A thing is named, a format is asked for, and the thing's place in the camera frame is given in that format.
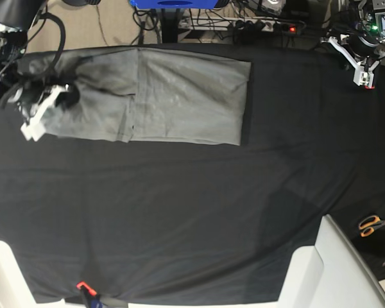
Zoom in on white bin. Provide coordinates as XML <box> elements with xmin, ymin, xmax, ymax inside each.
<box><xmin>0</xmin><ymin>241</ymin><xmax>37</xmax><ymax>307</ymax></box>
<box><xmin>277</xmin><ymin>215</ymin><xmax>385</xmax><ymax>308</ymax></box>

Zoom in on black table cloth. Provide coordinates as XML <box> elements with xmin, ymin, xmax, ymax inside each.
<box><xmin>0</xmin><ymin>44</ymin><xmax>385</xmax><ymax>305</ymax></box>

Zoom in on white bin left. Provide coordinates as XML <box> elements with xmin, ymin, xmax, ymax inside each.
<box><xmin>0</xmin><ymin>241</ymin><xmax>37</xmax><ymax>307</ymax></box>

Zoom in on white bin right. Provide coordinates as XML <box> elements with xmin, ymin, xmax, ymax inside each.
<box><xmin>277</xmin><ymin>215</ymin><xmax>385</xmax><ymax>308</ymax></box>

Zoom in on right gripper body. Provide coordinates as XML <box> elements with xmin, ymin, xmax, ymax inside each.
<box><xmin>1</xmin><ymin>80</ymin><xmax>51</xmax><ymax>117</ymax></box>

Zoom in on blue box on stand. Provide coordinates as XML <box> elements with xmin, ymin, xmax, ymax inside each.
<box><xmin>130</xmin><ymin>0</ymin><xmax>218</xmax><ymax>10</ymax></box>

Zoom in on white power strip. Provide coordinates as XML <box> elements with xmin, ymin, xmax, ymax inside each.
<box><xmin>178</xmin><ymin>16</ymin><xmax>306</xmax><ymax>35</ymax></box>

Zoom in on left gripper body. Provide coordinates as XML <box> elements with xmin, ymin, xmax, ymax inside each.
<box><xmin>347</xmin><ymin>35</ymin><xmax>377</xmax><ymax>60</ymax></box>

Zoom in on red blue clamp bottom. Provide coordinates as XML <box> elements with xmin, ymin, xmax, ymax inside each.
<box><xmin>76</xmin><ymin>281</ymin><xmax>104</xmax><ymax>308</ymax></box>

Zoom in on orange handled scissors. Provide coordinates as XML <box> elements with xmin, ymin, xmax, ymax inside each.
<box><xmin>358</xmin><ymin>215</ymin><xmax>385</xmax><ymax>237</ymax></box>

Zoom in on grey T-shirt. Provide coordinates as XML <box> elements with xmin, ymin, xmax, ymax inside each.
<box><xmin>15</xmin><ymin>47</ymin><xmax>253</xmax><ymax>146</ymax></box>

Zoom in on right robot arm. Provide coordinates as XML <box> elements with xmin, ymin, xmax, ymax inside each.
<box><xmin>0</xmin><ymin>1</ymin><xmax>80</xmax><ymax>122</ymax></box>

